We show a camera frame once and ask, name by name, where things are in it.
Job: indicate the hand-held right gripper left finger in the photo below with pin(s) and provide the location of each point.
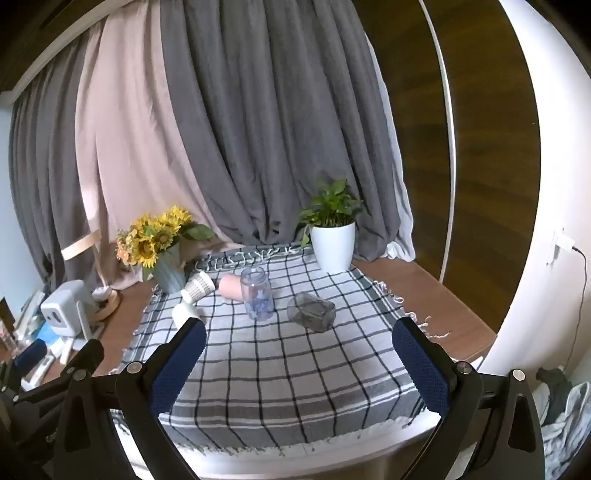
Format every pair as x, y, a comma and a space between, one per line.
178, 364

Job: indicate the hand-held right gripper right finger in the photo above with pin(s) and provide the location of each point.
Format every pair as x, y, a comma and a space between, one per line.
422, 364

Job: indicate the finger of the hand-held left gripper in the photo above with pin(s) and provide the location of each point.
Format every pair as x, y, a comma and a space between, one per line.
28, 357
90, 355

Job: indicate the clear glass cup blue print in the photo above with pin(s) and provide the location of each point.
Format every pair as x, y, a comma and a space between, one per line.
256, 295

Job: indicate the plain white cup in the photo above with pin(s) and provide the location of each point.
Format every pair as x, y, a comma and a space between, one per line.
183, 314

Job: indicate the white patterned cup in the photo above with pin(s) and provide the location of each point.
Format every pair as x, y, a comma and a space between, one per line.
198, 285

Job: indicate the pink cup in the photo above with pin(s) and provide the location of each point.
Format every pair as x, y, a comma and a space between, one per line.
231, 287

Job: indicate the grey glass cup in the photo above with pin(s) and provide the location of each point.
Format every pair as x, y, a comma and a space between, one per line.
311, 313

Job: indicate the white remote control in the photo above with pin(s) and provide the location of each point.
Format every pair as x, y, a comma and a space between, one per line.
39, 369

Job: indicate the white box-shaped device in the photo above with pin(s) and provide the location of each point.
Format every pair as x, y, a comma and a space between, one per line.
62, 307

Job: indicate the round wooden lamp base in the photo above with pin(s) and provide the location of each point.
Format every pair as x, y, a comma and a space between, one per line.
109, 302

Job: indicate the green ribbed vase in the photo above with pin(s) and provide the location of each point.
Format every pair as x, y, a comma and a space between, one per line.
168, 274

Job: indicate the checked grey white tablecloth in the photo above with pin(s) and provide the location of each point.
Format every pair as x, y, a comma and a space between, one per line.
286, 374

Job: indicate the beige curtain tieback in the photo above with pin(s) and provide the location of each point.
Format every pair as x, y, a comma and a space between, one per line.
81, 246

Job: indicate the sunflower bouquet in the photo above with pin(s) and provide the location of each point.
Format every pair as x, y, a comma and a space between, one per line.
150, 235

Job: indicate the dark cloth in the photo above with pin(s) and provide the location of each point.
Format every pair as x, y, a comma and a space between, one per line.
555, 385

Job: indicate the white sheer curtain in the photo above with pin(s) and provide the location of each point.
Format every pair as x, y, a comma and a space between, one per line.
400, 221

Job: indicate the white plant pot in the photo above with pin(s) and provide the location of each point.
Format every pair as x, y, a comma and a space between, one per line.
332, 247

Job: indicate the light checked cloth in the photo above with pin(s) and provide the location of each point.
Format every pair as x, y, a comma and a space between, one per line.
570, 434

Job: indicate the narrow grey curtain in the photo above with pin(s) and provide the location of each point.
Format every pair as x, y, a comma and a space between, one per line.
44, 184

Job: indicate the green leafy plant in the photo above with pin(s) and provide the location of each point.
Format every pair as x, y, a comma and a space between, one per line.
330, 205

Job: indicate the pink curtain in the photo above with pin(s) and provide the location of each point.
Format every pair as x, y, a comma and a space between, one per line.
131, 152

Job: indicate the wide grey curtain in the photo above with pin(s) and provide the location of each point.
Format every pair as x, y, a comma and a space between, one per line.
277, 129

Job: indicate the white wall charger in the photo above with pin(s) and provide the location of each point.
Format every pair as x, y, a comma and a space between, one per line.
561, 247

